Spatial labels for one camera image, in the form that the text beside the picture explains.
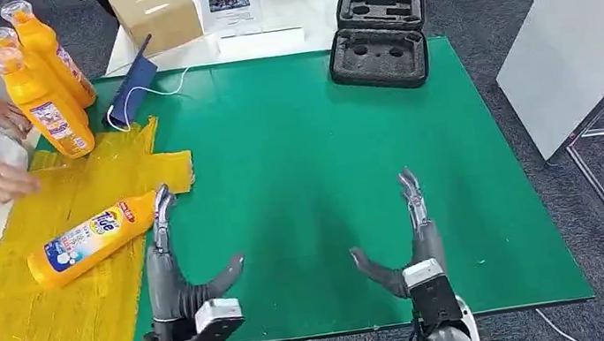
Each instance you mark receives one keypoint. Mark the brown cardboard box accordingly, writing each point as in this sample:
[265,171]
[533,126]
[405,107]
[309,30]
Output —
[155,13]

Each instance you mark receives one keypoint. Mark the person's left hand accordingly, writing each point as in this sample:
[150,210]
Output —
[5,116]

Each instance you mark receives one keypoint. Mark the dark blue pouch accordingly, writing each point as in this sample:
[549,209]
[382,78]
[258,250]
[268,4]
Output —
[134,89]

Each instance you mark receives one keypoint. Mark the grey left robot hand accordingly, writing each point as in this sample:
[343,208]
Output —
[168,288]

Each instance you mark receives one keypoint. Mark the black foam-lined case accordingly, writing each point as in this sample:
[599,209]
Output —
[381,60]

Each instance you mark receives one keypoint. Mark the orange drink bottle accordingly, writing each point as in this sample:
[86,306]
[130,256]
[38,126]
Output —
[87,240]
[49,116]
[55,56]
[2,39]

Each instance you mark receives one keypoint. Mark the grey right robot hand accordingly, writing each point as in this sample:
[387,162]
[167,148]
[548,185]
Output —
[427,243]

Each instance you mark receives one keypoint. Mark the green table mat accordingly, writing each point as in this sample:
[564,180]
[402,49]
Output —
[307,162]

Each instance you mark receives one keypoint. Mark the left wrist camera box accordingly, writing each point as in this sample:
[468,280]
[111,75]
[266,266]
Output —
[217,323]

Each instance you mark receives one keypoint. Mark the white printed paper sheet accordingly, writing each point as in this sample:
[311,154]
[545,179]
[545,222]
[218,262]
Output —
[232,16]

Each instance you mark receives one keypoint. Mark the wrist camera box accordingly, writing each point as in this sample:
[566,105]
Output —
[217,323]
[432,298]

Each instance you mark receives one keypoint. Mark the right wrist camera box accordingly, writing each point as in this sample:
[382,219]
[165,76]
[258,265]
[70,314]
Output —
[432,298]

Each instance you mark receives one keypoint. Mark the yellow plastic sheet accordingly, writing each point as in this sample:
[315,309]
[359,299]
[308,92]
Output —
[34,325]

